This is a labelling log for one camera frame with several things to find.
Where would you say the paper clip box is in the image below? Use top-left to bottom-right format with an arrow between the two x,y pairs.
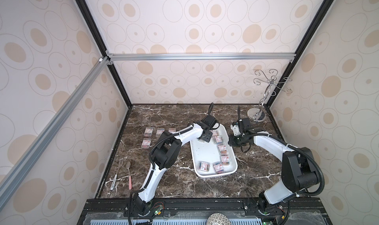
144,127 -> 154,137
213,162 -> 225,174
220,154 -> 231,165
141,138 -> 152,149
212,136 -> 224,145
156,128 -> 165,138
211,130 -> 219,137
198,161 -> 210,172
217,144 -> 228,154

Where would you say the white plastic storage tray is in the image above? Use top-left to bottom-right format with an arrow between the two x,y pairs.
190,125 -> 238,179

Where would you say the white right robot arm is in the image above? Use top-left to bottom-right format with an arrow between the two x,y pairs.
228,118 -> 325,205

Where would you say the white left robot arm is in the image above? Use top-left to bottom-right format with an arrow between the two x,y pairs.
135,114 -> 218,203

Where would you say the metal mesh ball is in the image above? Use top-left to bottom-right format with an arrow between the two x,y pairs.
206,213 -> 232,225

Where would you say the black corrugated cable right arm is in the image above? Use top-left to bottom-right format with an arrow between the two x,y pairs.
260,131 -> 325,196

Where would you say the silver wire hook stand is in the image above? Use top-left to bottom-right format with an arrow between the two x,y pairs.
247,69 -> 292,122

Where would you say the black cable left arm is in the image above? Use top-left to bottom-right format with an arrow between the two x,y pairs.
128,125 -> 194,202

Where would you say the spoon with pink handle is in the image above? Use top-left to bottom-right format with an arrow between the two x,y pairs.
125,161 -> 133,190

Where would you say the horizontal aluminium rail back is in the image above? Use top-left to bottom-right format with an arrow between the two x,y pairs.
109,52 -> 296,61

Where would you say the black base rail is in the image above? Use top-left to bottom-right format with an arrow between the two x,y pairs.
77,198 -> 332,225

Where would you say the black corner frame post right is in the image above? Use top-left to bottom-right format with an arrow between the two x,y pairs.
265,0 -> 335,109

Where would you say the black corner frame post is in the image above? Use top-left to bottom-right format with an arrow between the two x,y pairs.
75,0 -> 133,108
265,0 -> 335,109

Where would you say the black corner frame post left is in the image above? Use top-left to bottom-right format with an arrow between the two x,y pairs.
75,0 -> 133,108

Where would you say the diagonal aluminium rail left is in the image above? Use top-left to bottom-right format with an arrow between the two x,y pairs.
1,56 -> 110,210

